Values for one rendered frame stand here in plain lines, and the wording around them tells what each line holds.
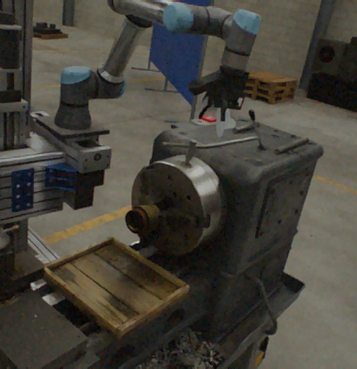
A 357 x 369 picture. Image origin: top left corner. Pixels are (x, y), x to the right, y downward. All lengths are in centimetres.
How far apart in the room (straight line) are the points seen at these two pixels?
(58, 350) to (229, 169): 75
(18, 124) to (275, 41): 1073
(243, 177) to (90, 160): 63
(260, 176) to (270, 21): 1099
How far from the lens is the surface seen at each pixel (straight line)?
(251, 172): 139
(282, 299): 207
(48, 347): 105
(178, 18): 120
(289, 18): 1206
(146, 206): 131
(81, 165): 170
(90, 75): 177
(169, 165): 134
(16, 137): 182
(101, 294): 132
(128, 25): 166
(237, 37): 123
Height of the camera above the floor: 172
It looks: 24 degrees down
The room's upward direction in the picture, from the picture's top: 10 degrees clockwise
